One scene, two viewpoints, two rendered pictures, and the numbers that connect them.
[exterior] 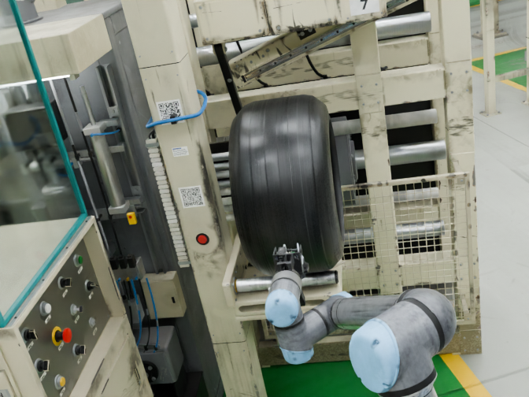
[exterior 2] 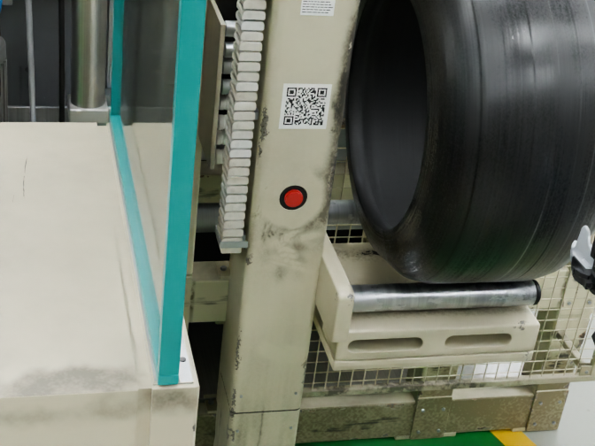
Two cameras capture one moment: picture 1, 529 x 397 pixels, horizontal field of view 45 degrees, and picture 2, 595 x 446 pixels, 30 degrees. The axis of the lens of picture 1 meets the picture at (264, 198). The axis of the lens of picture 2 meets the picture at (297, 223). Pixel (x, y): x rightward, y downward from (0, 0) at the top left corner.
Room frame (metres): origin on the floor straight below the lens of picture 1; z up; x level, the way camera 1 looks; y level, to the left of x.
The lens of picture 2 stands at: (0.51, 0.93, 1.91)
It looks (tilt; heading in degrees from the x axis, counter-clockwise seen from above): 30 degrees down; 333
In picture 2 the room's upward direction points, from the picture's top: 7 degrees clockwise
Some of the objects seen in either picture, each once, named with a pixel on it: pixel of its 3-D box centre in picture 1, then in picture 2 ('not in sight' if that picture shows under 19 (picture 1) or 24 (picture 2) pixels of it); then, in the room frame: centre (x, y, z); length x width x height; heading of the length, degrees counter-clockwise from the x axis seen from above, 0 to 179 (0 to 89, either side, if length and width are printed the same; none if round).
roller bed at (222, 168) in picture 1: (234, 181); (258, 84); (2.33, 0.11, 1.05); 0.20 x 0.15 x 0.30; 79
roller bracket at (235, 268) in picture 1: (238, 263); (316, 253); (1.95, 0.14, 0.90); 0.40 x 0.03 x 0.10; 169
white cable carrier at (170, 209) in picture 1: (171, 202); (243, 113); (1.93, 0.31, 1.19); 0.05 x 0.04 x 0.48; 169
